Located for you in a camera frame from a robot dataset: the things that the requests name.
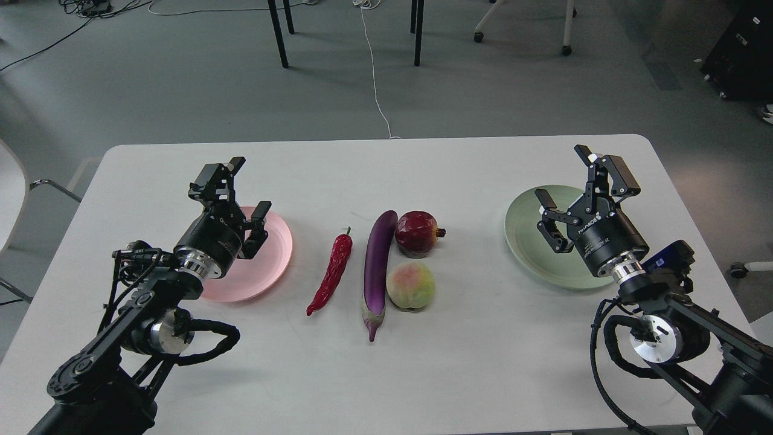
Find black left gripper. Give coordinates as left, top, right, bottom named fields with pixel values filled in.
left=174, top=157, right=272, bottom=279

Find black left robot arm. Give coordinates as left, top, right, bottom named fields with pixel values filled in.
left=30, top=156, right=271, bottom=434

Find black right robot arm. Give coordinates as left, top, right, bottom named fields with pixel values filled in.
left=535, top=145, right=772, bottom=434

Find black table leg rear left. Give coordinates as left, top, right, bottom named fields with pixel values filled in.
left=282, top=0, right=295, bottom=34

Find red pomegranate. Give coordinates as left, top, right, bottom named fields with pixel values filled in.
left=394, top=210, right=446, bottom=259

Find black table leg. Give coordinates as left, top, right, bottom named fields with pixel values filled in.
left=409, top=0, right=418, bottom=34
left=282, top=0, right=295, bottom=34
left=267, top=0, right=289, bottom=69
left=413, top=0, right=425, bottom=67

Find black equipment case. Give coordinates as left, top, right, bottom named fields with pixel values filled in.
left=701, top=1, right=772, bottom=102

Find purple eggplant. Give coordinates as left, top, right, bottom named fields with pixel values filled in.
left=361, top=210, right=398, bottom=343

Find green pink peach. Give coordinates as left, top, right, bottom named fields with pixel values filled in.
left=386, top=261, right=436, bottom=311

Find light green plate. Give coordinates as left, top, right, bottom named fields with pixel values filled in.
left=504, top=184, right=613, bottom=290

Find black floor cables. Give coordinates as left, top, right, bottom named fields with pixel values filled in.
left=0, top=0, right=152, bottom=73

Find white rolling chair base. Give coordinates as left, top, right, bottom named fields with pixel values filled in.
left=472, top=1, right=577, bottom=57

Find black table leg rear right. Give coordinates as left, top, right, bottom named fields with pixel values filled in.
left=409, top=0, right=418, bottom=34

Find pink plate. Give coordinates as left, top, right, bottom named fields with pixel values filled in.
left=201, top=211, right=293, bottom=303

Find red chili pepper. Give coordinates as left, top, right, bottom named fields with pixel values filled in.
left=306, top=227, right=353, bottom=317

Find white floor cable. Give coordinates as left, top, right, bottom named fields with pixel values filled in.
left=353, top=0, right=402, bottom=140

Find caster wheel at right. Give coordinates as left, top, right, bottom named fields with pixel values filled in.
left=729, top=261, right=772, bottom=279

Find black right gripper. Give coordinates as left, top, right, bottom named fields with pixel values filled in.
left=534, top=145, right=650, bottom=278

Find white chair at left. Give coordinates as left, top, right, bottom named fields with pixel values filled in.
left=0, top=140, right=83, bottom=304

